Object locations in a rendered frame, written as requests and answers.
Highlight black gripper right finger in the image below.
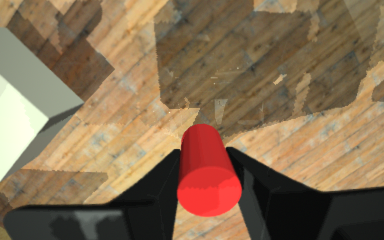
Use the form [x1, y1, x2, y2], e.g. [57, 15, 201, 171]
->
[226, 147, 384, 240]

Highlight red marker cap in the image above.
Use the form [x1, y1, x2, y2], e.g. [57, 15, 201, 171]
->
[177, 124, 241, 216]

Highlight white square block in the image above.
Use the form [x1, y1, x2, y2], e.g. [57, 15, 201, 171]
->
[0, 27, 85, 183]

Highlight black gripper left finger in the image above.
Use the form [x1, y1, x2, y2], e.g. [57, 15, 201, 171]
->
[3, 149, 181, 240]

